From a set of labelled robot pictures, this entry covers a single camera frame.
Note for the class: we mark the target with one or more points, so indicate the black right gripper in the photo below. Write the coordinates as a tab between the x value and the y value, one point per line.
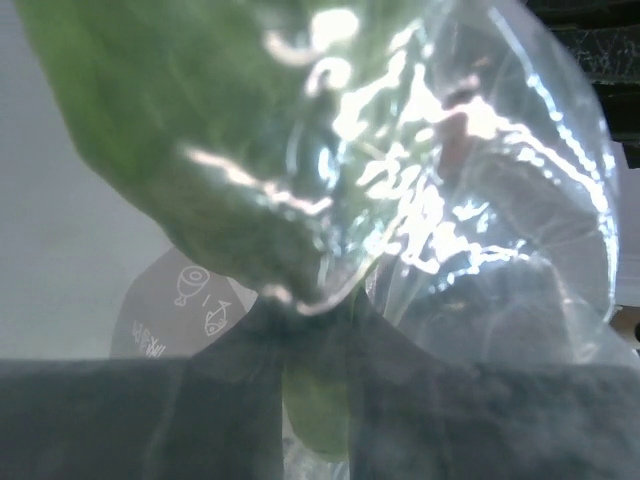
603	36

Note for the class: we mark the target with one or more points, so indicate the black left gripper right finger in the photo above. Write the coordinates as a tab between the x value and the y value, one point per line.
415	416

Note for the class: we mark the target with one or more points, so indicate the green fake leafy vegetable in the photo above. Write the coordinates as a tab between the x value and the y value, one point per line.
228	123

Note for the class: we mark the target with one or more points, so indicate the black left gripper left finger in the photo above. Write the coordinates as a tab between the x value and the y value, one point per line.
215	415

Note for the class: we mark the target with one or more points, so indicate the clear zip top bag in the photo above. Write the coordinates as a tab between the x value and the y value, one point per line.
492	161

